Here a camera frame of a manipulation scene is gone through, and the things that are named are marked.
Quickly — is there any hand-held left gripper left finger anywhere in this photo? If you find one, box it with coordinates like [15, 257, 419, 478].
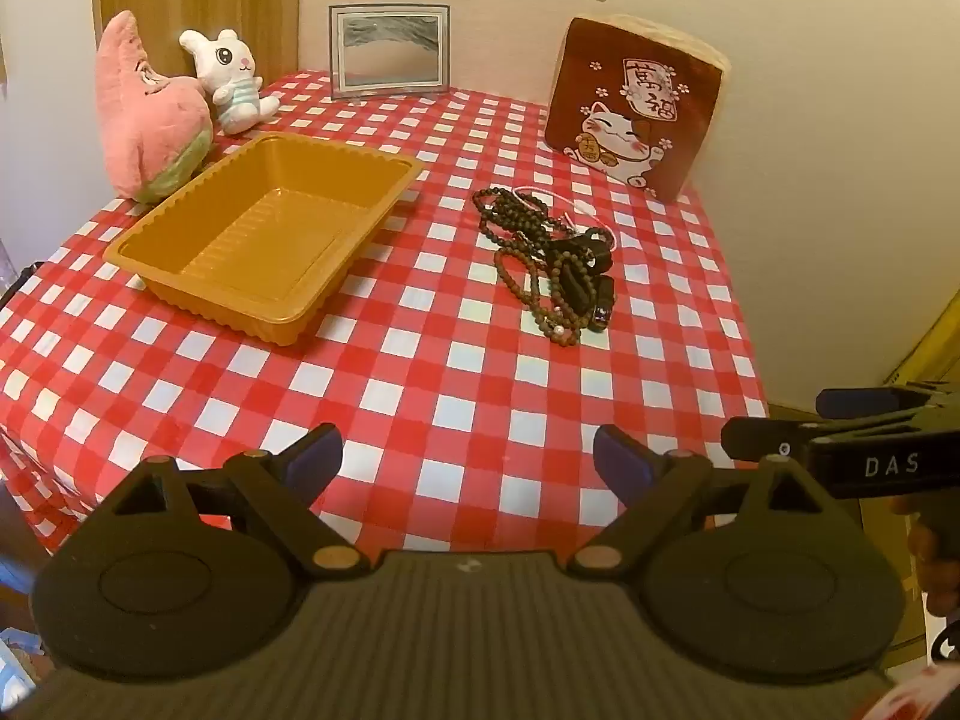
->
[112, 424, 370, 577]

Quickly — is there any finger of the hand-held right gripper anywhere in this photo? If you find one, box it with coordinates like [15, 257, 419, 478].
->
[721, 414, 833, 462]
[817, 382, 960, 421]

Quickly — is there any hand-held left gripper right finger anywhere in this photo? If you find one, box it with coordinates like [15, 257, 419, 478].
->
[566, 424, 848, 578]

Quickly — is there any black fitness band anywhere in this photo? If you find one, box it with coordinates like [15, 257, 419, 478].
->
[587, 276, 617, 332]

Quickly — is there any black wristwatch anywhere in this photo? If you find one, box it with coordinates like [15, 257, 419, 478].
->
[551, 227, 614, 308]

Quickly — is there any yellow plastic tray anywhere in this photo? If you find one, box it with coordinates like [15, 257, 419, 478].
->
[103, 131, 427, 347]

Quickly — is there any red white string bracelet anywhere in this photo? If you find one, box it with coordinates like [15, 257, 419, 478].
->
[514, 181, 620, 248]

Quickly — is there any dark bead necklace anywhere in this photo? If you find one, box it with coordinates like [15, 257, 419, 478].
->
[472, 186, 582, 250]

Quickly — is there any person's right hand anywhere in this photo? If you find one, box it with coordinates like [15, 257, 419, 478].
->
[906, 514, 960, 614]

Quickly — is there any red checkered tablecloth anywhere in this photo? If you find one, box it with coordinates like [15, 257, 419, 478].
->
[0, 69, 773, 563]

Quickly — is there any red white packet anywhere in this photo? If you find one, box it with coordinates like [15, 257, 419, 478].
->
[855, 664, 960, 720]

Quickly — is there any dark grey object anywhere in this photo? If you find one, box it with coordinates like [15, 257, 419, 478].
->
[0, 261, 44, 310]

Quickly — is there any blue white packet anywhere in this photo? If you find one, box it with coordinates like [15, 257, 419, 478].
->
[0, 619, 40, 717]

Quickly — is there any pink starfish plush toy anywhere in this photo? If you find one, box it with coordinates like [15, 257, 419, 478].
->
[94, 10, 215, 203]

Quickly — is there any brown lucky cat cushion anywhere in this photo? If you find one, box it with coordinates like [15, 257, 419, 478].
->
[544, 13, 732, 202]

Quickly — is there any white rabbit plush toy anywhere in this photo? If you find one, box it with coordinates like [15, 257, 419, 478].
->
[178, 28, 282, 137]

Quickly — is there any clear sand art frame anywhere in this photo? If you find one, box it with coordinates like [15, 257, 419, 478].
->
[328, 4, 451, 100]

